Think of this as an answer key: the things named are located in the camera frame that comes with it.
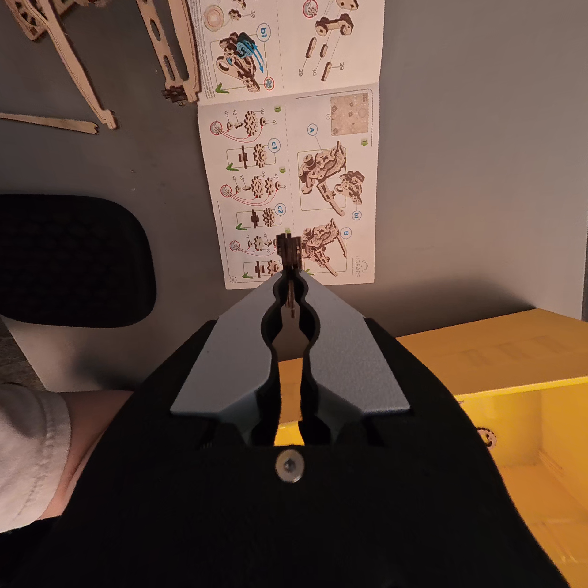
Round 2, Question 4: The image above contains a wooden model frame with leg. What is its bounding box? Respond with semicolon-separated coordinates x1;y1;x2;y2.
0;0;119;131

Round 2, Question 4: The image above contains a thin wooden strip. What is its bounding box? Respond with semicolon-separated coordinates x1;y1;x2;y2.
0;112;100;135

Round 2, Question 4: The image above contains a person's left forearm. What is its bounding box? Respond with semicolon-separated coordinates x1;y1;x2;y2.
0;381;135;534

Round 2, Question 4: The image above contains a small dark wooden model part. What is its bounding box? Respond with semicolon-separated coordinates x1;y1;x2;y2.
275;232;304;319

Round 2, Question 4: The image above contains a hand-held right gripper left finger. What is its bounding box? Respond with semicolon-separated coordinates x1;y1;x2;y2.
170;271;282;445

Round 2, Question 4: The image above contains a folded paper instruction booklet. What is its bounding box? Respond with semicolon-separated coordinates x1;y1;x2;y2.
187;0;386;290

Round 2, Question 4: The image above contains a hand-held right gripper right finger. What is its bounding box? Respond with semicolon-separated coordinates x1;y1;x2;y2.
299;271;410;445

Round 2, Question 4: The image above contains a yellow box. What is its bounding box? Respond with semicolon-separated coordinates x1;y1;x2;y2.
275;308;588;588

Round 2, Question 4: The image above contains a wooden model ladder frame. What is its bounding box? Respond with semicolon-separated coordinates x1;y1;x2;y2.
135;0;204;107

